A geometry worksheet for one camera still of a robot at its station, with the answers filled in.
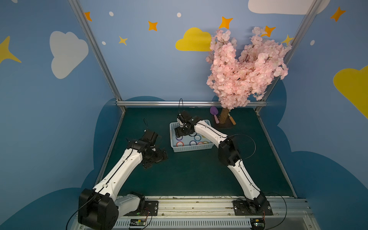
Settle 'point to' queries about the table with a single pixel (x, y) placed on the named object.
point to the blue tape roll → (197, 138)
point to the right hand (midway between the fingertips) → (181, 131)
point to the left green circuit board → (137, 222)
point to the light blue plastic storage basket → (187, 139)
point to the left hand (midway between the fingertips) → (161, 158)
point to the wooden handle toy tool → (232, 119)
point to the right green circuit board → (257, 224)
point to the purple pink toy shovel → (214, 111)
